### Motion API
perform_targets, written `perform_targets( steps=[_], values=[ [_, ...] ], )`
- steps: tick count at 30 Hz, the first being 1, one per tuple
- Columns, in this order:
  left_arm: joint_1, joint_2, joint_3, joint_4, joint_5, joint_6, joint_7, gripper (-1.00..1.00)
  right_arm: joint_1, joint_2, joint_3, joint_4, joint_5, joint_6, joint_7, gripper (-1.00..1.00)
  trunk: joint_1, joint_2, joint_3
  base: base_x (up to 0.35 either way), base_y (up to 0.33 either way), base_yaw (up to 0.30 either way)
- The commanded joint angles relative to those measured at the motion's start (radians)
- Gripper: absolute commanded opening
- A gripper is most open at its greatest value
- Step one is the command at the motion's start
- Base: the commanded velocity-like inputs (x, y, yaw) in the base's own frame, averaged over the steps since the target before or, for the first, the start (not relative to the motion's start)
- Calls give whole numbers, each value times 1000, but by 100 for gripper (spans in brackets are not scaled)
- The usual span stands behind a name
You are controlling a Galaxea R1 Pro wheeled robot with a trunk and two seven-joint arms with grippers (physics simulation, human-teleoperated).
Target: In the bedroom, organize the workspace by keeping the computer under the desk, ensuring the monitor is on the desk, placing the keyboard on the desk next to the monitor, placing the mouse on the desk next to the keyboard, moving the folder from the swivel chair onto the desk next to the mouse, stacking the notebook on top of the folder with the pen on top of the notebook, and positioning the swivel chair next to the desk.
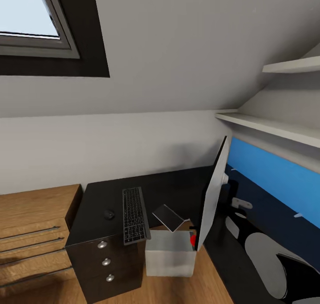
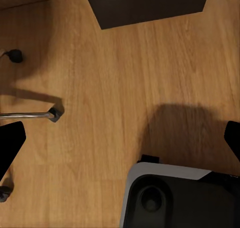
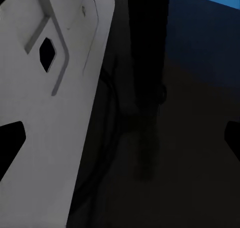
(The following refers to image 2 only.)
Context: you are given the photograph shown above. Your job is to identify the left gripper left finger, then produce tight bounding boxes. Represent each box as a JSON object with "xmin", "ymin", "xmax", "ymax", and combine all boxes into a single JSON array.
[{"xmin": 0, "ymin": 121, "xmax": 26, "ymax": 181}]

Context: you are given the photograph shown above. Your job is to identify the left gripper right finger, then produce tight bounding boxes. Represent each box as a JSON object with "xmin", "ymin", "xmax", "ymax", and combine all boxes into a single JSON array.
[{"xmin": 224, "ymin": 120, "xmax": 240, "ymax": 160}]

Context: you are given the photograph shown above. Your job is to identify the swivel chair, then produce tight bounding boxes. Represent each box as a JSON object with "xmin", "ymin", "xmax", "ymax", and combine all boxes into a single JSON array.
[{"xmin": 0, "ymin": 48, "xmax": 62, "ymax": 203}]

